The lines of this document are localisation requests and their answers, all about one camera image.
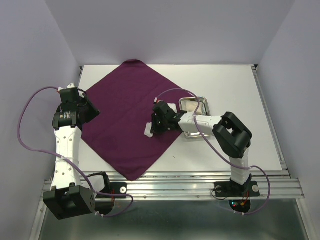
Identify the gauze pad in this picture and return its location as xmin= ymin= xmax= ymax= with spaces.
xmin=144 ymin=122 xmax=153 ymax=138
xmin=167 ymin=103 xmax=178 ymax=113

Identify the bag of cotton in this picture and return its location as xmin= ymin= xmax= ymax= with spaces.
xmin=183 ymin=100 xmax=201 ymax=112

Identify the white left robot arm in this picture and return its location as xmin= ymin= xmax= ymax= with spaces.
xmin=43 ymin=84 xmax=111 ymax=220

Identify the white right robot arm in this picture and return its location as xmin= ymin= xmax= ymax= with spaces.
xmin=150 ymin=101 xmax=253 ymax=195

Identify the steel tray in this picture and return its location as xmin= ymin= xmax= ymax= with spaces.
xmin=178 ymin=96 xmax=211 ymax=139

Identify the purple cloth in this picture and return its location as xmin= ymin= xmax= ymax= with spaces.
xmin=79 ymin=60 xmax=196 ymax=181

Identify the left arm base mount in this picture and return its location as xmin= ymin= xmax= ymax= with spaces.
xmin=87 ymin=172 xmax=128 ymax=215

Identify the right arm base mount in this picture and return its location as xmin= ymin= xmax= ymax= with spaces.
xmin=210 ymin=173 xmax=260 ymax=215

